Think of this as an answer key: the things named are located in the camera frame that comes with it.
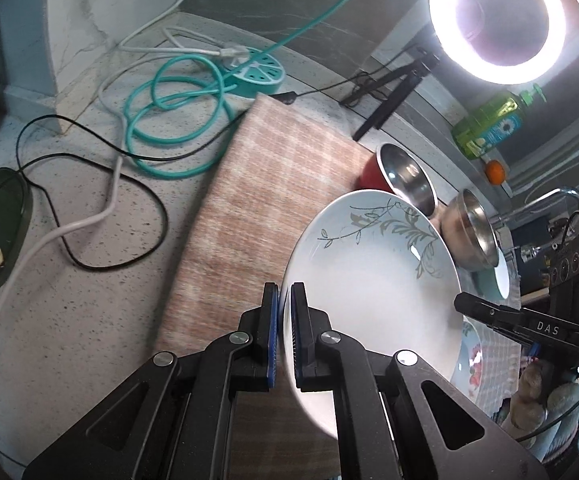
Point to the pink floral white plate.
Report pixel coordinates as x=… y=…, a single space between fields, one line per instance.
x=472 y=365

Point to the leaf print white plate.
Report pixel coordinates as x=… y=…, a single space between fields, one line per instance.
x=369 y=285

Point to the beige plaid cloth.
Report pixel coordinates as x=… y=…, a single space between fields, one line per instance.
x=249 y=200

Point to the chrome faucet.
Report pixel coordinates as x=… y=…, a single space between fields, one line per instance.
x=534 y=251

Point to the orange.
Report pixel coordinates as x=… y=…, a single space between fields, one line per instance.
x=496 y=172

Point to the person's right forearm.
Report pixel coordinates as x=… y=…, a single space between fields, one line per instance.
x=569 y=440

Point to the person's right hand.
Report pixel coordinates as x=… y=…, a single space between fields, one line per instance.
x=529 y=395

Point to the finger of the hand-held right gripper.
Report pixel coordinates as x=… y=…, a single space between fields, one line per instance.
x=484 y=310

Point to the small red steel bowl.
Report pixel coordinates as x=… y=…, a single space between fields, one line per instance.
x=409 y=175

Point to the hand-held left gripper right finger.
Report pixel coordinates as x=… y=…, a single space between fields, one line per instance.
x=297 y=340

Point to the round teal power strip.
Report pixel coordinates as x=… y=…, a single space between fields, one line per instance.
x=259 y=72

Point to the green dish soap bottle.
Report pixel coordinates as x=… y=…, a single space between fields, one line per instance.
x=489 y=127

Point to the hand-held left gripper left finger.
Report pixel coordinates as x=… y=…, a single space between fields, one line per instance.
x=271 y=340

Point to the black tripod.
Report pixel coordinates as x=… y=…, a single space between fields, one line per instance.
x=389 y=105

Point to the large steel bowl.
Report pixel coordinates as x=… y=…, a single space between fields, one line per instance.
x=474 y=230

